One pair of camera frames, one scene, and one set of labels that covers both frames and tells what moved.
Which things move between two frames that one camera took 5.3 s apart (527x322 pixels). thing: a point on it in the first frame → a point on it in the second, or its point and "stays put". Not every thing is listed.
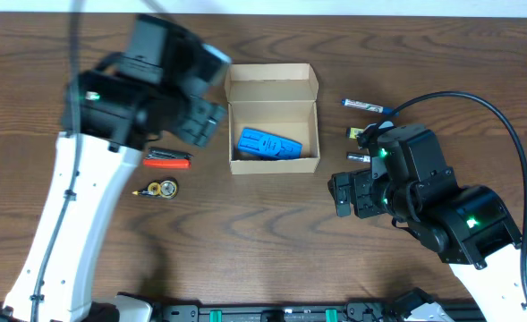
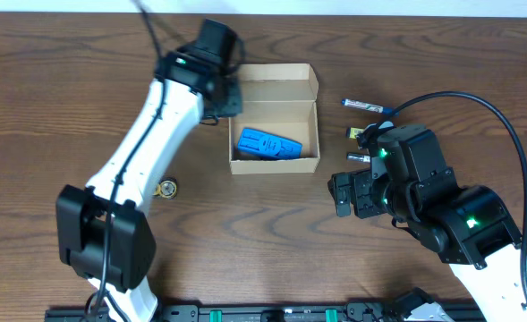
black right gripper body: [346, 193] stays put
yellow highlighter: [353, 131] stays put
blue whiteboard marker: [374, 107] stays put
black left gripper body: [200, 122] → [231, 99]
